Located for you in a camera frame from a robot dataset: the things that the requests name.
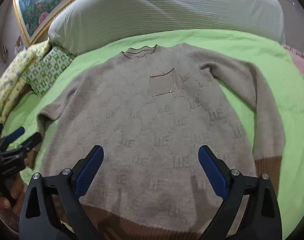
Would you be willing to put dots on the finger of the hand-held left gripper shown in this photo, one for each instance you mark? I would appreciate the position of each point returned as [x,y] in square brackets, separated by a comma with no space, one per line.
[29,142]
[15,134]

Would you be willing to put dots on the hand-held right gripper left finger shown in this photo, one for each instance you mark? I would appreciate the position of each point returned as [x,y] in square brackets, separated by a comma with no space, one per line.
[90,171]

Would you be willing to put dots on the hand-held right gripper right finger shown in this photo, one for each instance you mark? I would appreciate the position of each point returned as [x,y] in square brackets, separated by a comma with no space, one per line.
[213,171]

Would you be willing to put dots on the person's left hand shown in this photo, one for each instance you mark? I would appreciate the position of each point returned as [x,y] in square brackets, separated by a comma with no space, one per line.
[17,191]

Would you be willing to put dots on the yellow floral blanket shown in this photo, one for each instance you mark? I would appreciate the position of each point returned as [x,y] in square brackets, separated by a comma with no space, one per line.
[7,85]

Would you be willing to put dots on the green patterned pillow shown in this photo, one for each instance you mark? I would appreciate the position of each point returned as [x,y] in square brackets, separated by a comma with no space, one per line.
[47,67]

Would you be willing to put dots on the green bed sheet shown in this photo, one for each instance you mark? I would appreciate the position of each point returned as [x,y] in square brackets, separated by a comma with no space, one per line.
[241,45]

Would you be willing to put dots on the gold framed landscape painting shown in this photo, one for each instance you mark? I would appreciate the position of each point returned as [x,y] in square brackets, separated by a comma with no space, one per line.
[42,0]

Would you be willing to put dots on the pink cloth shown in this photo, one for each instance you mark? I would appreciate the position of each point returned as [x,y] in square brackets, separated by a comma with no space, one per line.
[301,62]

